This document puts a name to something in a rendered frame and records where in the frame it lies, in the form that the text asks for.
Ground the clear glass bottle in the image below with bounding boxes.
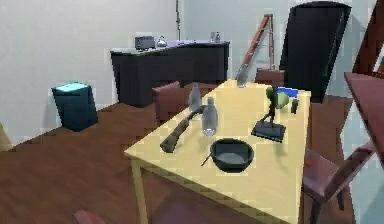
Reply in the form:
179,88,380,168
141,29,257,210
201,96,219,137
188,82,203,113
236,63,250,89

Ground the dark red wooden chair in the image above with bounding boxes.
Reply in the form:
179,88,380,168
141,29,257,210
151,80,221,125
301,139,378,224
254,68,287,87

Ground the black kitchen counter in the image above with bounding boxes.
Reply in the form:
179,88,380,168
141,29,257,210
110,40,231,108

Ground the thin dark pencil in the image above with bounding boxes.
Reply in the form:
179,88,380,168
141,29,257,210
200,153,213,167

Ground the black bowl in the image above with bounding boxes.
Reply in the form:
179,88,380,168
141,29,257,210
209,137,255,174

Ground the black statue on base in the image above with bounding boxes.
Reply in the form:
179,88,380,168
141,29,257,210
250,85,287,144

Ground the dark grey toaster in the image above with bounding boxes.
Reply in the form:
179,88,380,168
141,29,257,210
134,35,157,52

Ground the green apple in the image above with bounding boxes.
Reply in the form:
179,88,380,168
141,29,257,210
265,85,290,110

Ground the yellow wooden table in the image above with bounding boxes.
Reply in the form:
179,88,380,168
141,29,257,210
123,79,312,224

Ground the red step ladder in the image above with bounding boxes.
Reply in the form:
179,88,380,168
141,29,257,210
240,13,277,72

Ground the blue flat box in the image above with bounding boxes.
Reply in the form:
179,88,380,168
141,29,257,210
276,86,300,99

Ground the dark blue bin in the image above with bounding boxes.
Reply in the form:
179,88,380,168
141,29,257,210
51,81,99,133

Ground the black fridge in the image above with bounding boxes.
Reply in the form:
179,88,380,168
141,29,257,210
279,1,352,104

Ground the dark red table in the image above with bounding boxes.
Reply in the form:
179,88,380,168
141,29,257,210
343,71,384,168

